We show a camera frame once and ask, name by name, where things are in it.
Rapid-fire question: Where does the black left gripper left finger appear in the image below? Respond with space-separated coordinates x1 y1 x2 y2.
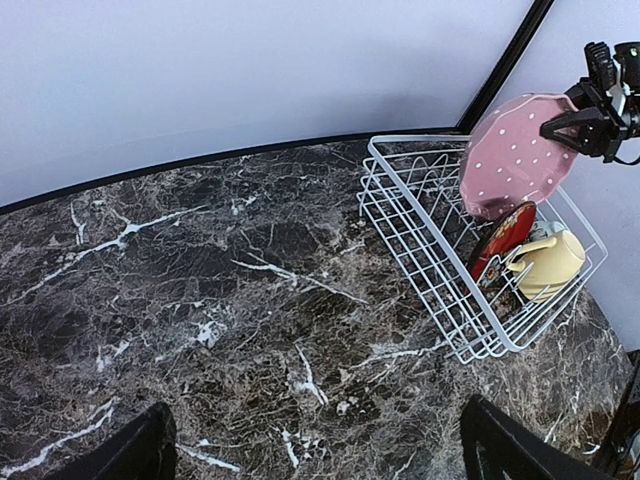
46 402 177 480

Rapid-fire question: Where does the right black frame post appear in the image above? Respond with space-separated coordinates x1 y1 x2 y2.
455 0 555 134

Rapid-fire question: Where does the pink dotted bowl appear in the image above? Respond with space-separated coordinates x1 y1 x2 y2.
459 94 578 220

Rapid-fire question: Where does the small red flower plate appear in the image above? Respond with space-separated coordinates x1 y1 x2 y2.
467 201 537 291

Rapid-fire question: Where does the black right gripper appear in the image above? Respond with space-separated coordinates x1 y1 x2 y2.
540 79 629 163

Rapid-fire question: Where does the white wire dish rack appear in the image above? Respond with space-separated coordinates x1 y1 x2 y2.
357 134 608 364

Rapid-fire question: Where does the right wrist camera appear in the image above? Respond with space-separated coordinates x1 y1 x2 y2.
584 42 619 94

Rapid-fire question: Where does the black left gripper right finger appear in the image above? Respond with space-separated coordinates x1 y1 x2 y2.
460 394 610 479

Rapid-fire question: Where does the pale green glass cup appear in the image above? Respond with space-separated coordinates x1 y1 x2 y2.
528 220 566 242

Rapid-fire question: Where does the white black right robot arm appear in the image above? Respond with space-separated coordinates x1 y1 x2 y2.
540 42 639 166

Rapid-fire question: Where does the pale yellow mug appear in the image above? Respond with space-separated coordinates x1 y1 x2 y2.
506 230 586 303

